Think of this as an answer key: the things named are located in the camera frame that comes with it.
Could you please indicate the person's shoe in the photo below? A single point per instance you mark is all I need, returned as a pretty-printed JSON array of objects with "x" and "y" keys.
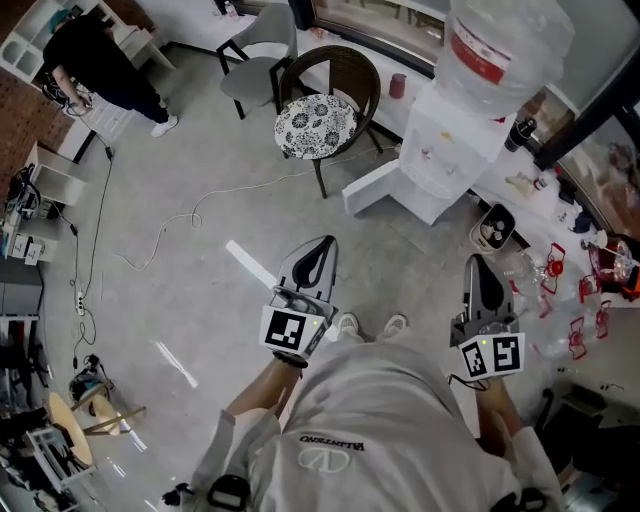
[
  {"x": 395, "y": 325},
  {"x": 350, "y": 326}
]

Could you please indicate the white metal rack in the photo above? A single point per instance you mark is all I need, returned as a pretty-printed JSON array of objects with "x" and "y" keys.
[{"x": 60, "y": 460}]

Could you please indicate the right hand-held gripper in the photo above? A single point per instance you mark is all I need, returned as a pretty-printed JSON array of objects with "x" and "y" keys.
[{"x": 505, "y": 352}]

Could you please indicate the person's grey shirt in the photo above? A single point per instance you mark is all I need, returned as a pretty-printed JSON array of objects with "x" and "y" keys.
[{"x": 380, "y": 410}]

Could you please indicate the person's left forearm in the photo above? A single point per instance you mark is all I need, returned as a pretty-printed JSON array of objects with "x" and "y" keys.
[{"x": 260, "y": 390}]

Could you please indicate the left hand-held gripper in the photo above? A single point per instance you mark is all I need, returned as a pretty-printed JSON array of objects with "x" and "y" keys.
[{"x": 282, "y": 330}]

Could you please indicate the white water dispenser cabinet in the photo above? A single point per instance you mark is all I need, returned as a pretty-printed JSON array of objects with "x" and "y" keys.
[{"x": 450, "y": 130}]

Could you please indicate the white cabinet door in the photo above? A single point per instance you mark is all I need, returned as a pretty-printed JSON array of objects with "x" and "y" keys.
[{"x": 370, "y": 190}]

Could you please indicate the small white side table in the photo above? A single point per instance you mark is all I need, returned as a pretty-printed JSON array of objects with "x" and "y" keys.
[{"x": 55, "y": 175}]

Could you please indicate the beige trash bin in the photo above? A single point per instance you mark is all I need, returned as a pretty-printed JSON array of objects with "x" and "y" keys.
[{"x": 492, "y": 227}]

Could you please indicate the dark wicker chair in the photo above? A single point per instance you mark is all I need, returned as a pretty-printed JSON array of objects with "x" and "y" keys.
[{"x": 345, "y": 70}]

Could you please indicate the person's left shoe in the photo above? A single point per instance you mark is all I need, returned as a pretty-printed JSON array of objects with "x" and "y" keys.
[{"x": 350, "y": 326}]

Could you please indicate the wooden stool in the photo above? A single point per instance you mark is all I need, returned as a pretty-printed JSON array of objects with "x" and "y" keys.
[{"x": 70, "y": 430}]

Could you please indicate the beige crumpled cloth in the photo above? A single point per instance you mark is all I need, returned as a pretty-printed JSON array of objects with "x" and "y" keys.
[{"x": 520, "y": 185}]

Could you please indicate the floral seat cushion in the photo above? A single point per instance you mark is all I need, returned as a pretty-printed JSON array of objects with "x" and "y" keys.
[{"x": 315, "y": 127}]

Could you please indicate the large clear water bottle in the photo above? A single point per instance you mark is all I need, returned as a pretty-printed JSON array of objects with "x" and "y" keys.
[{"x": 505, "y": 45}]

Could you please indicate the person's right shoe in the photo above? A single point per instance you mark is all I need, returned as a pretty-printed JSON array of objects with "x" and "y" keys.
[{"x": 395, "y": 325}]

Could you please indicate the black thermos bottle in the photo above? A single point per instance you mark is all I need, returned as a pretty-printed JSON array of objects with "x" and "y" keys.
[{"x": 520, "y": 134}]

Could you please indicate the person's right forearm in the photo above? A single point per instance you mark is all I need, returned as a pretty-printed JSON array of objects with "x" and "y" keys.
[{"x": 495, "y": 405}]

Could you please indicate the dark red cup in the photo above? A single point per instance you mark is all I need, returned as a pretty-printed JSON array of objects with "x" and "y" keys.
[{"x": 397, "y": 86}]

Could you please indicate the grey chair black frame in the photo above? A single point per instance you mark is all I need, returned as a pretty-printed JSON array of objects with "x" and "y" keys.
[{"x": 250, "y": 80}]

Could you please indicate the white shelf desk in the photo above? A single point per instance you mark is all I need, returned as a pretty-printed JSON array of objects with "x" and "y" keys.
[{"x": 22, "y": 55}]

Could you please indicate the grey box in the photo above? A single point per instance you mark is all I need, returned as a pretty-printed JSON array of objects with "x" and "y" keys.
[{"x": 20, "y": 297}]

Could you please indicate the white floor strip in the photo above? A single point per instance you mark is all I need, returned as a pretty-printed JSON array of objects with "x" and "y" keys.
[{"x": 250, "y": 261}]

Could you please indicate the white power strip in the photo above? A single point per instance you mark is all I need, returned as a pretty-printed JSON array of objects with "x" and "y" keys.
[{"x": 80, "y": 303}]

